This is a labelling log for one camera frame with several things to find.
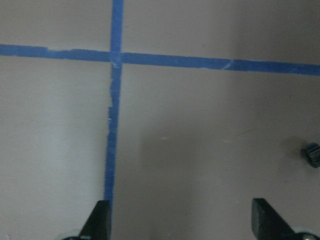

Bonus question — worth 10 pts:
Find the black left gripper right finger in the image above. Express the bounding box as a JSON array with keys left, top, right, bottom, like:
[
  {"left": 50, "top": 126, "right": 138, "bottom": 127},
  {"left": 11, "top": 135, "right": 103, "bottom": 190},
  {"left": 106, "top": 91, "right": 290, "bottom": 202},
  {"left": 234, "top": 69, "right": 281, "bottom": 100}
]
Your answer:
[{"left": 251, "top": 198, "right": 296, "bottom": 240}]

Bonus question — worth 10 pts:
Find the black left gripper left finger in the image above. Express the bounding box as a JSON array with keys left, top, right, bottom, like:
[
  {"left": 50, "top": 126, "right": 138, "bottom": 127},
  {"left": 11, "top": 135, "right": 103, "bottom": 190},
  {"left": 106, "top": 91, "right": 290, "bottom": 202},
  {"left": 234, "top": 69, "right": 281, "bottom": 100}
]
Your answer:
[{"left": 78, "top": 200, "right": 111, "bottom": 240}]

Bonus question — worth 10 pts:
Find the small black bearing gear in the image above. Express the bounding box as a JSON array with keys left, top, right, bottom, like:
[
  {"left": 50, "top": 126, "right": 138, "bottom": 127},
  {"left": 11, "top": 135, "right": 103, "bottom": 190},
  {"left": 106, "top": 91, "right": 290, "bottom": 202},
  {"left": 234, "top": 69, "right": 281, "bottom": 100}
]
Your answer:
[{"left": 301, "top": 142, "right": 320, "bottom": 168}]

